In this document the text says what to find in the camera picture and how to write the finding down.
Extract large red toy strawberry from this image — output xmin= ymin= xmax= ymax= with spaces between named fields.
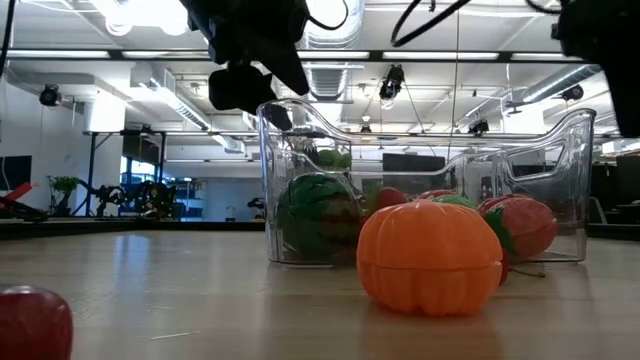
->
xmin=478 ymin=194 xmax=559 ymax=261

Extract clear plastic container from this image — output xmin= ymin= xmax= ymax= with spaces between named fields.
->
xmin=255 ymin=97 xmax=598 ymax=267

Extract background chair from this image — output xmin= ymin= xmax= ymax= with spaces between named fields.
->
xmin=588 ymin=195 xmax=607 ymax=226

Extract black overhead camera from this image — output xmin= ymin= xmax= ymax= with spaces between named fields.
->
xmin=378 ymin=63 xmax=406 ymax=101

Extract red background object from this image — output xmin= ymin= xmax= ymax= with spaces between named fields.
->
xmin=0 ymin=181 xmax=39 ymax=211

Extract red toy apple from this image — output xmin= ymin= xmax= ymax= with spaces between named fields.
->
xmin=0 ymin=284 xmax=75 ymax=360

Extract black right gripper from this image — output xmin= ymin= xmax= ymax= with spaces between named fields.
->
xmin=551 ymin=0 xmax=640 ymax=140

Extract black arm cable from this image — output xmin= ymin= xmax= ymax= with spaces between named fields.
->
xmin=389 ymin=0 xmax=474 ymax=49
xmin=305 ymin=0 xmax=350 ymax=32

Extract overhead beam with lights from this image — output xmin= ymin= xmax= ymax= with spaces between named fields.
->
xmin=0 ymin=47 xmax=586 ymax=64

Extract green striped toy watermelon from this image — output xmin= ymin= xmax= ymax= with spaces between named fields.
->
xmin=275 ymin=171 xmax=363 ymax=262

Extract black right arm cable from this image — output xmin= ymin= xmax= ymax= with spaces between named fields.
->
xmin=389 ymin=0 xmax=474 ymax=49

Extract black wall screen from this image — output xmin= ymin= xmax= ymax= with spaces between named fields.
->
xmin=0 ymin=154 xmax=33 ymax=192

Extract black background monitor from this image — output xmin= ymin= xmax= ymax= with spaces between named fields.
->
xmin=381 ymin=152 xmax=447 ymax=197

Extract silver ventilation duct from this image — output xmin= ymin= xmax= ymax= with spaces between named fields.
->
xmin=299 ymin=0 xmax=366 ymax=101

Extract black background table frame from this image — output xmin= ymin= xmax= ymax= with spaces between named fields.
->
xmin=82 ymin=128 xmax=169 ymax=219

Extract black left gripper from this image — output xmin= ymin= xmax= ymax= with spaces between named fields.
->
xmin=178 ymin=0 xmax=312 ymax=133

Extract orange toy pumpkin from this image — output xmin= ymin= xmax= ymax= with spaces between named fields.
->
xmin=355 ymin=199 xmax=505 ymax=318

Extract green toy mango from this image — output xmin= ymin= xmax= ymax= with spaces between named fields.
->
xmin=430 ymin=193 xmax=480 ymax=212

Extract background potted plant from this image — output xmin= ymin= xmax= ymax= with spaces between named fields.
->
xmin=47 ymin=174 xmax=81 ymax=217

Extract red toy strawberry green leaves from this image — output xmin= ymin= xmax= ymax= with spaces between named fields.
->
xmin=367 ymin=185 xmax=411 ymax=215

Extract red toy cherry pair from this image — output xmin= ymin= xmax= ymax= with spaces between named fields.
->
xmin=498 ymin=248 xmax=547 ymax=287

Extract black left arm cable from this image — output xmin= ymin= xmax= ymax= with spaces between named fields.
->
xmin=305 ymin=0 xmax=350 ymax=32

